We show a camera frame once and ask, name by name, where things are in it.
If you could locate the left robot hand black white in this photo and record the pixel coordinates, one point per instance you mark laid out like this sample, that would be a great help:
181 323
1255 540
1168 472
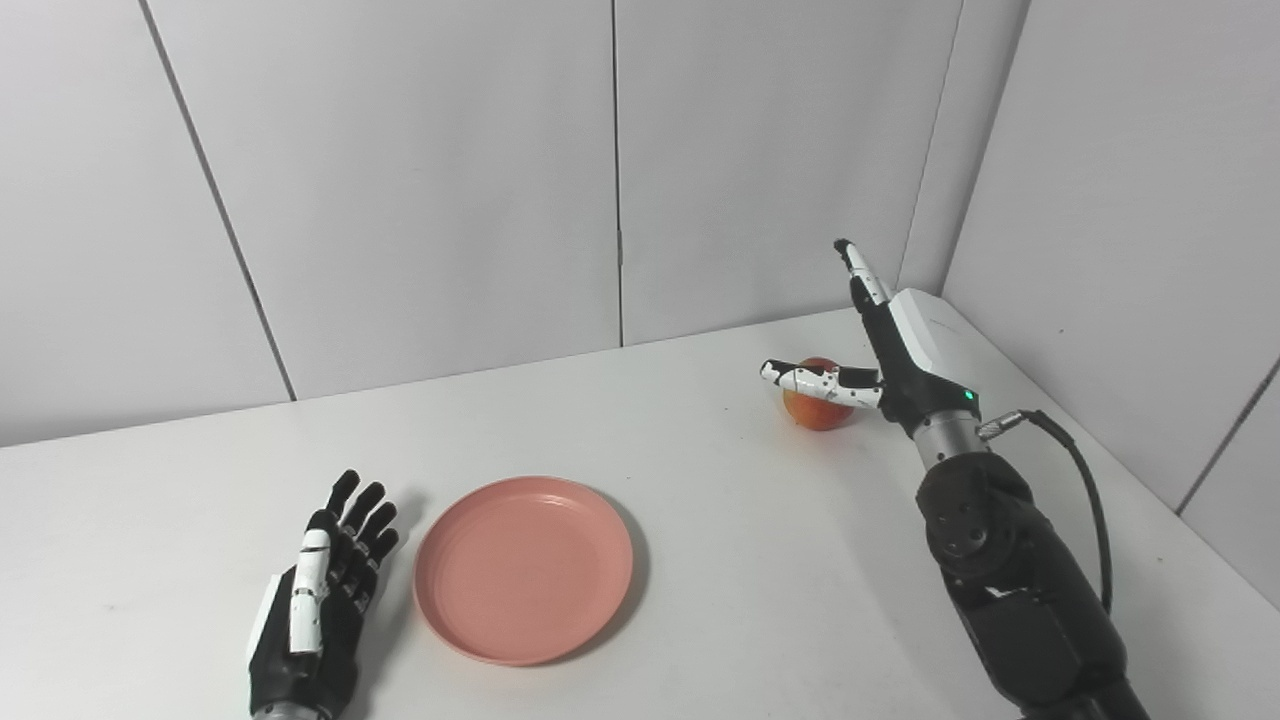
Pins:
315 610

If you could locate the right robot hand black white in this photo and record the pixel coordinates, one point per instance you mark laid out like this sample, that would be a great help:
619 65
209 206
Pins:
900 350

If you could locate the red yellow pomegranate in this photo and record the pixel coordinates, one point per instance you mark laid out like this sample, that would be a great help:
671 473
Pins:
815 408

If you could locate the pink round plate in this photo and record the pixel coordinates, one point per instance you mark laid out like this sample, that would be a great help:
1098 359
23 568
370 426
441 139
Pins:
524 570

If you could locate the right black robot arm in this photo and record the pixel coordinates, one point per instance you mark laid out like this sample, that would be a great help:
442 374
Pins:
1010 570

